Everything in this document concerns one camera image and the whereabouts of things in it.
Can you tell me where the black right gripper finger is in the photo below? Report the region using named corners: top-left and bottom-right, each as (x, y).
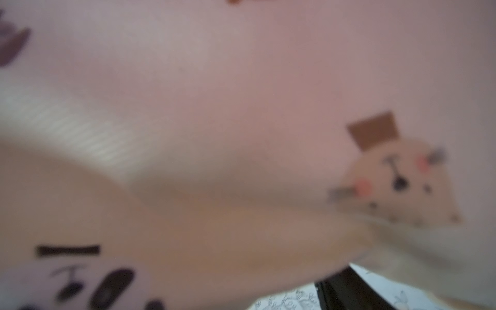
top-left (315, 267), bottom-right (395, 310)

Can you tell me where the cream animal print pillow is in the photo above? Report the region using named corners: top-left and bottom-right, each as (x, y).
top-left (1, 1), bottom-right (495, 309)

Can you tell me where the grey floral bed sheet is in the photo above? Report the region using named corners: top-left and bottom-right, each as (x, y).
top-left (250, 266), bottom-right (450, 310)

